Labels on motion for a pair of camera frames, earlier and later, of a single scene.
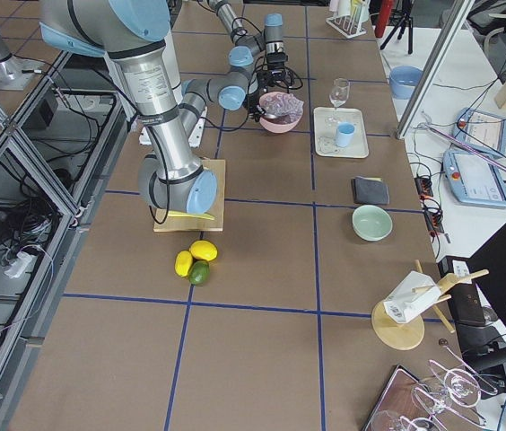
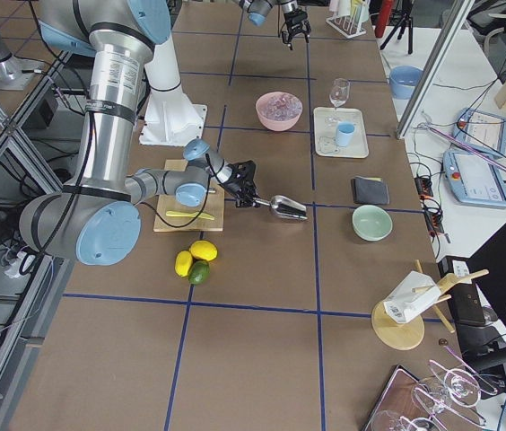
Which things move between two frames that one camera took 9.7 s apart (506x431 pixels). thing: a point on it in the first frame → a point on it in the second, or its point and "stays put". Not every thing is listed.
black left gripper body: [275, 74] → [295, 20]
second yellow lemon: [183, 263] stays put
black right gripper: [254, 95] → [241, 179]
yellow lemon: [204, 250] stays put
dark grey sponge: [370, 190] stays put
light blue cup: [344, 134] stays put
